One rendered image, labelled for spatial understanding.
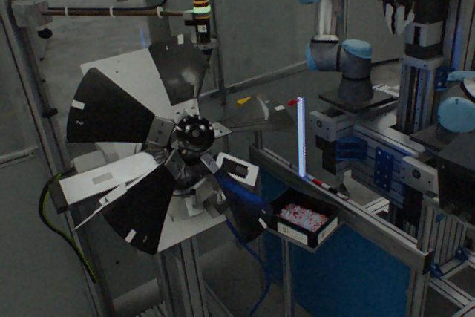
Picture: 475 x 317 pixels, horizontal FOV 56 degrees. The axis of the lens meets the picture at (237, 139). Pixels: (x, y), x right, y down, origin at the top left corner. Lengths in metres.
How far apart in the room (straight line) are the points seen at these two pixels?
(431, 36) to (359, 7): 3.44
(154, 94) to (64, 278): 1.09
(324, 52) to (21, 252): 1.56
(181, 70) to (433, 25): 0.90
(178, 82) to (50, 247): 1.11
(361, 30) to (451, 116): 3.86
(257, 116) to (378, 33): 4.04
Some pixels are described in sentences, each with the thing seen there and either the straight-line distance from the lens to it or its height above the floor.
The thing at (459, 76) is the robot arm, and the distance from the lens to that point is 1.57.
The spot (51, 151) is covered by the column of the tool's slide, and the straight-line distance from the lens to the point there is 1.84.
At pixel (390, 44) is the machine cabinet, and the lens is 5.54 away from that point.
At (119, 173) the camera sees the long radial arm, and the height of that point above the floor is 1.11.
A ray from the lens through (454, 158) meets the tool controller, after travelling 1.18.
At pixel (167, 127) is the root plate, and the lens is 1.35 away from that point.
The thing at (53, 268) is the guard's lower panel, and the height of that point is 0.39.
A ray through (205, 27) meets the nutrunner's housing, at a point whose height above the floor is 1.51.
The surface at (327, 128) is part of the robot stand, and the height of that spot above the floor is 0.96.
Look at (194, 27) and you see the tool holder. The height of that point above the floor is 1.51.
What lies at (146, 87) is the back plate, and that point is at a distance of 1.64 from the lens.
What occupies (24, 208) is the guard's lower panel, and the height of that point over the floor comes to 0.75.
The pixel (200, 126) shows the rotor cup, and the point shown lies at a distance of 1.33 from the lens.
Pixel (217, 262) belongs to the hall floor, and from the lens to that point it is 2.66.
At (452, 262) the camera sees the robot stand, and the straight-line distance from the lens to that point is 2.41.
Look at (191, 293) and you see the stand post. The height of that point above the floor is 0.49.
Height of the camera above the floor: 1.80
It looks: 28 degrees down
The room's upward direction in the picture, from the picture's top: 5 degrees counter-clockwise
